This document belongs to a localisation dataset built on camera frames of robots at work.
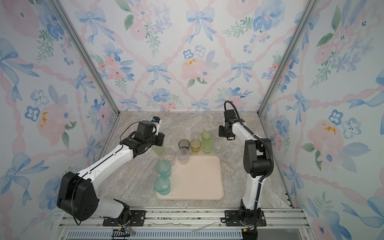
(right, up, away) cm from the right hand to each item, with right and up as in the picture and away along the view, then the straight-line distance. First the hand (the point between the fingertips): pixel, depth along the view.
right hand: (223, 132), depth 100 cm
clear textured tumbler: (-35, -14, -8) cm, 38 cm away
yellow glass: (-18, -9, 0) cm, 20 cm away
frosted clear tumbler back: (-3, -8, -4) cm, 10 cm away
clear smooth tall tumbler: (-26, -15, -5) cm, 31 cm away
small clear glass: (-18, -2, +5) cm, 19 cm away
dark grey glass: (-26, -8, -3) cm, 27 cm away
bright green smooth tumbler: (-11, -3, +3) cm, 12 cm away
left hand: (-37, 0, -15) cm, 40 cm away
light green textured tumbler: (-43, -12, -2) cm, 44 cm away
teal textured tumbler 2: (-37, -29, -17) cm, 50 cm away
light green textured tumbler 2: (-11, -10, -1) cm, 14 cm away
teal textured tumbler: (-37, -20, -13) cm, 44 cm away
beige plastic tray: (-15, -28, -10) cm, 33 cm away
